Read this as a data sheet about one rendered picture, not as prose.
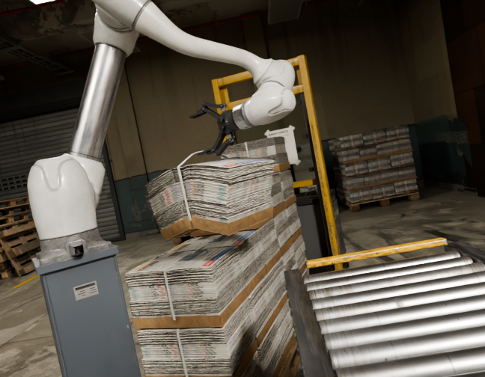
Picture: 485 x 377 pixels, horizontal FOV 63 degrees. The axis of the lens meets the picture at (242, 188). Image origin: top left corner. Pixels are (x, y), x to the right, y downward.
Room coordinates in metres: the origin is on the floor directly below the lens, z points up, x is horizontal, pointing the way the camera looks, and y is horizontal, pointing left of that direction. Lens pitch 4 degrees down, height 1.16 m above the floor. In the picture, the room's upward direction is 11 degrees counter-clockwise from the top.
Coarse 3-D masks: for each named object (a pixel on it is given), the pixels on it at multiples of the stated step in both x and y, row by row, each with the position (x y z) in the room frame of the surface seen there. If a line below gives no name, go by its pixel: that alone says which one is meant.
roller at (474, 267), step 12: (468, 264) 0.98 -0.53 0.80; (480, 264) 0.97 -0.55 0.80; (396, 276) 0.99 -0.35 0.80; (408, 276) 0.98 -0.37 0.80; (420, 276) 0.97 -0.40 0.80; (432, 276) 0.97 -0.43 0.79; (444, 276) 0.96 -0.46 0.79; (324, 288) 1.00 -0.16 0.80; (336, 288) 0.99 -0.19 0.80; (348, 288) 0.99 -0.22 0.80; (360, 288) 0.98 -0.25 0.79; (372, 288) 0.98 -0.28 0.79
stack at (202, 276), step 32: (160, 256) 1.69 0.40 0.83; (192, 256) 1.58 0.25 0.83; (224, 256) 1.48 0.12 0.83; (256, 256) 1.82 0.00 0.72; (288, 256) 2.30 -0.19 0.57; (160, 288) 1.44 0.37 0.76; (192, 288) 1.39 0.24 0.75; (224, 288) 1.43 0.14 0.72; (256, 288) 1.73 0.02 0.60; (256, 320) 1.67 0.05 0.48; (288, 320) 2.08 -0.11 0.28; (160, 352) 1.47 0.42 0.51; (192, 352) 1.41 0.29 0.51; (224, 352) 1.37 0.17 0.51; (256, 352) 1.62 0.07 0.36
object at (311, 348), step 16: (288, 272) 1.20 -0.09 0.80; (288, 288) 1.06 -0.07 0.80; (304, 288) 1.03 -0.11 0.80; (304, 304) 0.92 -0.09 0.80; (304, 320) 0.83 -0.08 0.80; (304, 336) 0.76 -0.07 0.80; (320, 336) 0.75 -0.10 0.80; (304, 352) 0.69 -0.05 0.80; (320, 352) 0.68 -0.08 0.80; (304, 368) 0.64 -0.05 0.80; (320, 368) 0.63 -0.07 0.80
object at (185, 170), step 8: (176, 168) 1.39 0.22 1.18; (184, 168) 1.37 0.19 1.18; (176, 176) 1.40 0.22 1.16; (184, 176) 1.37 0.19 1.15; (176, 184) 1.40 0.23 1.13; (184, 184) 1.38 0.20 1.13; (192, 192) 1.36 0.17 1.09; (184, 200) 1.38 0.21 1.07; (184, 208) 1.38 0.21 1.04; (192, 208) 1.36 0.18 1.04
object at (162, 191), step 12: (156, 180) 1.46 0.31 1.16; (168, 180) 1.42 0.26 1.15; (156, 192) 1.47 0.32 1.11; (168, 192) 1.42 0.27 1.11; (156, 204) 1.47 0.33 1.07; (168, 204) 1.43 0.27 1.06; (180, 204) 1.39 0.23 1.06; (156, 216) 1.47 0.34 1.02; (168, 216) 1.43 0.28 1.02; (180, 216) 1.40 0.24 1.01
